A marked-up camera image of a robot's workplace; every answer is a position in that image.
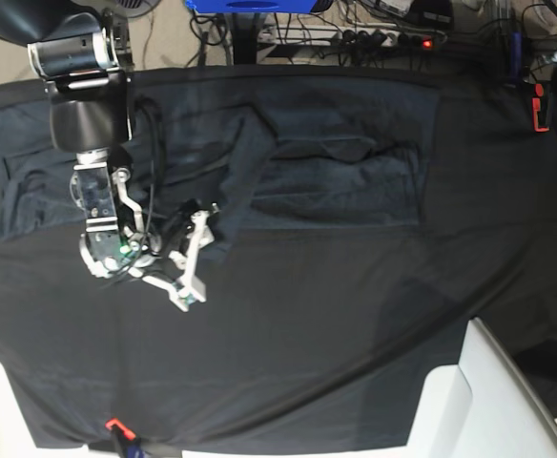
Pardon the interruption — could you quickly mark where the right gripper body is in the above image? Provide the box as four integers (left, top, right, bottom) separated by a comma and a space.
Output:
125, 209, 212, 281

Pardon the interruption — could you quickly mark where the dark grey T-shirt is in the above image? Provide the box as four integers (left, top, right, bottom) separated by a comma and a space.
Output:
0, 77, 440, 250

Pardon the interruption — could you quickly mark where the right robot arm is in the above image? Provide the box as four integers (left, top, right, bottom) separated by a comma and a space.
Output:
0, 1, 255, 292

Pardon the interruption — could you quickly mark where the black table cloth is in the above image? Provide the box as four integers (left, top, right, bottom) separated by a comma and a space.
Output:
0, 67, 557, 454

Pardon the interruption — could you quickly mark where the white power strip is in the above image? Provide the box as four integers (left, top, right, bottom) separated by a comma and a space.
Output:
258, 23, 446, 50

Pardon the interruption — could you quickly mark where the blue plastic box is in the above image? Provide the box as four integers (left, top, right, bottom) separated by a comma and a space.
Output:
184, 0, 334, 14

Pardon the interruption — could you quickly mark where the red blue clamp bottom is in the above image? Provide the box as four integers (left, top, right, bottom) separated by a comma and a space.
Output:
105, 418, 148, 458

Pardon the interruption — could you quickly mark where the round grey floor base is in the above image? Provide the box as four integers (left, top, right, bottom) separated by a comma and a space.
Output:
105, 0, 160, 19

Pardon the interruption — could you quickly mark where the red black clamp right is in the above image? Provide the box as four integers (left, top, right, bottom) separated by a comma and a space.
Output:
531, 82, 553, 133

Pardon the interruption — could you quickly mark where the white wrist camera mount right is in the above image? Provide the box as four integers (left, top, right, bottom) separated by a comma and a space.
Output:
130, 209, 215, 312

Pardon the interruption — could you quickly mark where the black table leg post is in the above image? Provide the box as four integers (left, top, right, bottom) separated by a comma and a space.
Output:
227, 13, 266, 65

